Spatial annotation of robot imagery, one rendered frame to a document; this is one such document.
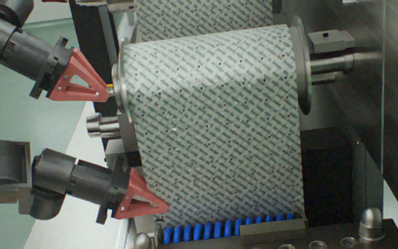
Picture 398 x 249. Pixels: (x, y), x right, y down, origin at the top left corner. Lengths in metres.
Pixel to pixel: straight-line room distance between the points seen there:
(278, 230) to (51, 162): 0.34
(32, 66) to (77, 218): 0.49
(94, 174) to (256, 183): 0.24
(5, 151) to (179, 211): 0.27
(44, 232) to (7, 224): 1.83
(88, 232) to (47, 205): 0.29
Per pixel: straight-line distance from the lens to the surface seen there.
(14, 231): 2.95
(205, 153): 0.82
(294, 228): 0.83
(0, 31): 0.80
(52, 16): 6.69
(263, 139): 0.81
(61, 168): 0.83
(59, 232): 1.19
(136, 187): 0.83
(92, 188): 0.83
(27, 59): 0.80
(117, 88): 0.81
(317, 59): 0.83
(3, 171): 0.81
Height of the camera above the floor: 1.55
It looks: 26 degrees down
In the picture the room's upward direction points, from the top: 8 degrees counter-clockwise
